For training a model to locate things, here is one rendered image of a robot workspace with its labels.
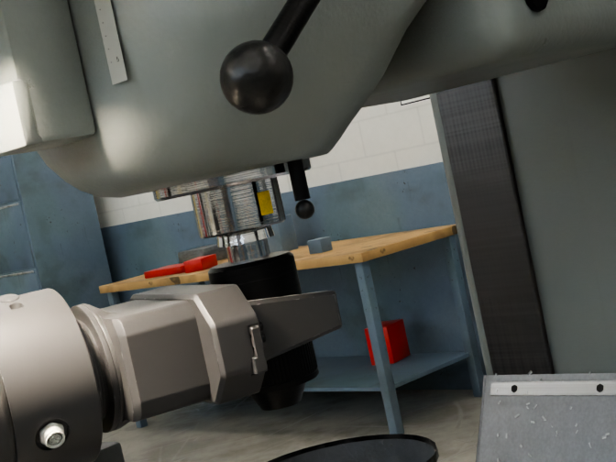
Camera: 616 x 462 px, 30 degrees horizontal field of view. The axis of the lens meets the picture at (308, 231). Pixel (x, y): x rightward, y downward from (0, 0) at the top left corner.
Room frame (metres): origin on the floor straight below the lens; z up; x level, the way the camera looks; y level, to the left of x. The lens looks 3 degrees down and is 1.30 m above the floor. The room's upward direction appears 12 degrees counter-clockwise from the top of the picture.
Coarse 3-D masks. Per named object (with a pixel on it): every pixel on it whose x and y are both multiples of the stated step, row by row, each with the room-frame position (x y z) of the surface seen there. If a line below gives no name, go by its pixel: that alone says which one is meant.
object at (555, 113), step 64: (576, 64) 0.88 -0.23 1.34; (448, 128) 0.97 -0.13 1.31; (512, 128) 0.93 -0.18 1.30; (576, 128) 0.89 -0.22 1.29; (512, 192) 0.93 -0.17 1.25; (576, 192) 0.90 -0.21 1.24; (512, 256) 0.94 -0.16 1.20; (576, 256) 0.90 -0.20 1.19; (512, 320) 0.95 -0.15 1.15; (576, 320) 0.91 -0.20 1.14
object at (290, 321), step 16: (256, 304) 0.58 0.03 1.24; (272, 304) 0.58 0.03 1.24; (288, 304) 0.59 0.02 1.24; (304, 304) 0.59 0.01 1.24; (320, 304) 0.60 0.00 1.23; (336, 304) 0.60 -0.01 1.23; (272, 320) 0.58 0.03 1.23; (288, 320) 0.59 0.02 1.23; (304, 320) 0.59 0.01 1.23; (320, 320) 0.59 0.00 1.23; (336, 320) 0.60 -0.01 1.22; (272, 336) 0.58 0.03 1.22; (288, 336) 0.59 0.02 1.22; (304, 336) 0.59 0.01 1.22; (320, 336) 0.60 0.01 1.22; (272, 352) 0.58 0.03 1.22
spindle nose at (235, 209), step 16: (208, 192) 0.59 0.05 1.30; (224, 192) 0.59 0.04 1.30; (240, 192) 0.59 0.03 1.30; (256, 192) 0.59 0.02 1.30; (272, 192) 0.60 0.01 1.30; (208, 208) 0.60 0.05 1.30; (224, 208) 0.59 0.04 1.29; (240, 208) 0.59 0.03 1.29; (256, 208) 0.59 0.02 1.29; (208, 224) 0.60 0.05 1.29; (224, 224) 0.59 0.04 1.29; (240, 224) 0.59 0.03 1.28; (256, 224) 0.59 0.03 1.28; (272, 224) 0.60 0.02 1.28
